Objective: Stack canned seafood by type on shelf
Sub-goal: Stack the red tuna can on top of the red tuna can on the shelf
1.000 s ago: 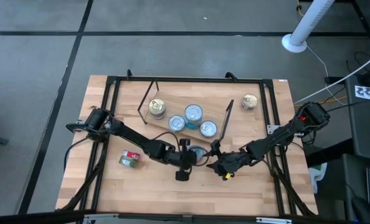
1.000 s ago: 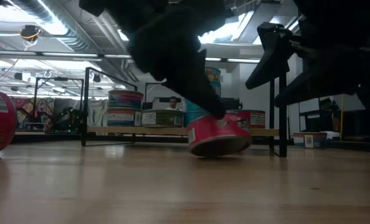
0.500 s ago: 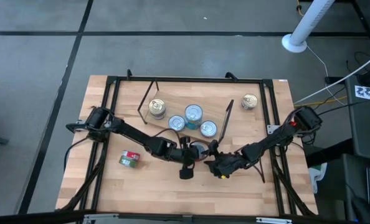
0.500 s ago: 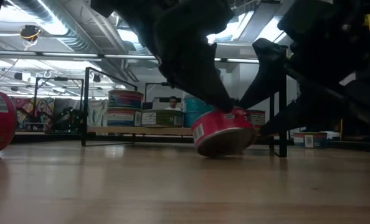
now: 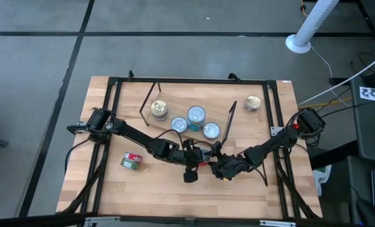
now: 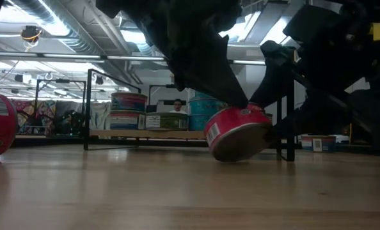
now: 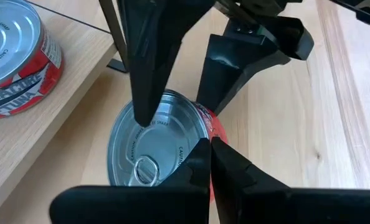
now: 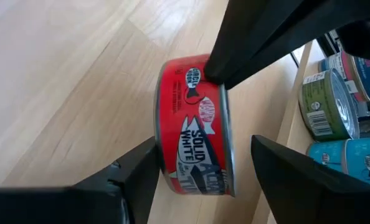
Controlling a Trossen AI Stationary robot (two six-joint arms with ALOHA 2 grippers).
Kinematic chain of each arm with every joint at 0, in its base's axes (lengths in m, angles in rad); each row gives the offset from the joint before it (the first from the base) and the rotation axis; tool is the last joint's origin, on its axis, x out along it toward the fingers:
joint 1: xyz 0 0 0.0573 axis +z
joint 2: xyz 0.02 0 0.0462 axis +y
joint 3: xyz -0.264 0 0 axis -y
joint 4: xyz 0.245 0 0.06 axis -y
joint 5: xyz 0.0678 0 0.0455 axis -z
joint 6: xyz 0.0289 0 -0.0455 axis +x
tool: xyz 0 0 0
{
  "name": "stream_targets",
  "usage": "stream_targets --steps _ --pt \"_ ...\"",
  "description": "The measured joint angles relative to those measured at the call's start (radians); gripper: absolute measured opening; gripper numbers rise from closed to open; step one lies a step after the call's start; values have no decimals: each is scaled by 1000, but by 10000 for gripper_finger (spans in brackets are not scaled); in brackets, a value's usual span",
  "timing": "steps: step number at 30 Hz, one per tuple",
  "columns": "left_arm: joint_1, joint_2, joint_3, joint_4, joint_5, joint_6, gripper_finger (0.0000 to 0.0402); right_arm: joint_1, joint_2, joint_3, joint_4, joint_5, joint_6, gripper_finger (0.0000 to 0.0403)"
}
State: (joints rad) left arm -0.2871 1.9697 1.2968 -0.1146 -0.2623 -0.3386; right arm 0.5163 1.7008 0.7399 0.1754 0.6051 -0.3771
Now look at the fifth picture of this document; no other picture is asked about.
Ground dark grey desk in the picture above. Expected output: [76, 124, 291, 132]
[348, 74, 375, 227]

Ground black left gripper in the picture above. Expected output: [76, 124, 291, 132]
[178, 145, 218, 167]

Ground black power strip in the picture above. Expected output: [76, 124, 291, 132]
[328, 77, 350, 86]

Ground black aluminium table frame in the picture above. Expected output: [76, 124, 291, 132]
[55, 69, 323, 221]

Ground teal yellowfin tuna can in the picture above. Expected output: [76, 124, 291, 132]
[186, 105, 207, 127]

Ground paper tag with markers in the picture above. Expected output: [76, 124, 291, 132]
[359, 84, 375, 102]

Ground wooden shelf with black frame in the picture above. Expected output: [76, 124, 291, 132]
[139, 81, 239, 146]

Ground white perforated post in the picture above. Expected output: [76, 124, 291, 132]
[284, 0, 342, 55]

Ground thin white cable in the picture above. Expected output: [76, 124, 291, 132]
[309, 45, 352, 108]

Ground black front crossbar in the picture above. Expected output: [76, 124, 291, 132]
[0, 212, 375, 227]

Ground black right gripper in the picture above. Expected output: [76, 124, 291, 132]
[208, 141, 249, 180]

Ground white bag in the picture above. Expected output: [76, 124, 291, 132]
[311, 164, 333, 197]

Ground red green labelled can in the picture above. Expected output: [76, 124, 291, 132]
[120, 151, 143, 171]

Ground green label can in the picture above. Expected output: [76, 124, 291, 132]
[170, 115, 189, 134]

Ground black cable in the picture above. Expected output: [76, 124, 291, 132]
[316, 99, 375, 119]

